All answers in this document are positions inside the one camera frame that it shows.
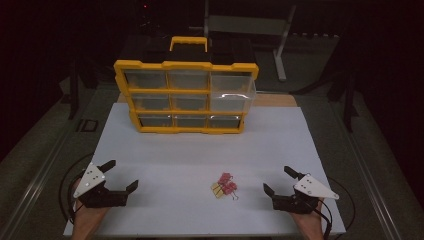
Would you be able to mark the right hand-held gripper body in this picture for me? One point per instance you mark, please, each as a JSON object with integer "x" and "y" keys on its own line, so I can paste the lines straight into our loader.
{"x": 300, "y": 201}

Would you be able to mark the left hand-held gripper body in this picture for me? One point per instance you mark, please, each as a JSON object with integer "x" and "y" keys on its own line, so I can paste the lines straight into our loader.
{"x": 100, "y": 198}

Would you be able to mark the pink binder clip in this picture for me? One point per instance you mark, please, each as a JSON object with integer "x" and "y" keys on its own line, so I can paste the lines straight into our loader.
{"x": 230, "y": 188}
{"x": 225, "y": 177}

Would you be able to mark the yellow binder clip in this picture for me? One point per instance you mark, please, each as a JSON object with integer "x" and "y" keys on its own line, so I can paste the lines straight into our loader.
{"x": 219, "y": 194}
{"x": 216, "y": 187}

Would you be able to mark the clear plastic drawer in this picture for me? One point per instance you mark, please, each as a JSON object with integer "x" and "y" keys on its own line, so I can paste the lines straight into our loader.
{"x": 230, "y": 103}

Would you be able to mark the yellow drawer organizer cabinet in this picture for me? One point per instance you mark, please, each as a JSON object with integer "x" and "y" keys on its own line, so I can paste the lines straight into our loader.
{"x": 186, "y": 90}

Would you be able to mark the person's left hand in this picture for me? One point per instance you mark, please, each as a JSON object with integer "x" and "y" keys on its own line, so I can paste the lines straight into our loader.
{"x": 87, "y": 221}

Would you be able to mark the person's right hand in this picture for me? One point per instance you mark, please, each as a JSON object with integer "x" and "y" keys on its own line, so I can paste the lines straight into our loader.
{"x": 310, "y": 226}

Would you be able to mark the black square floor plate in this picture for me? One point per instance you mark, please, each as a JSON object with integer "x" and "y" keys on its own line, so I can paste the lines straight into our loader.
{"x": 80, "y": 125}

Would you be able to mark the white board sheet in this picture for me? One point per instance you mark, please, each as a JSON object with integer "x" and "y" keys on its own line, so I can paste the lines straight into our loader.
{"x": 186, "y": 153}

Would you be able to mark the black stand leg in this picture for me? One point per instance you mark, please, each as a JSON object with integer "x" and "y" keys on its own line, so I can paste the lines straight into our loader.
{"x": 349, "y": 106}

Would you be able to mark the grey metal stand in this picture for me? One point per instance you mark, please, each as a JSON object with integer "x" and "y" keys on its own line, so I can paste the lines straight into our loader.
{"x": 281, "y": 50}

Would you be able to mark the aluminium rail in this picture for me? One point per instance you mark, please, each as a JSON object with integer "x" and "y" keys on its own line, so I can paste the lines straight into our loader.
{"x": 36, "y": 180}
{"x": 366, "y": 173}

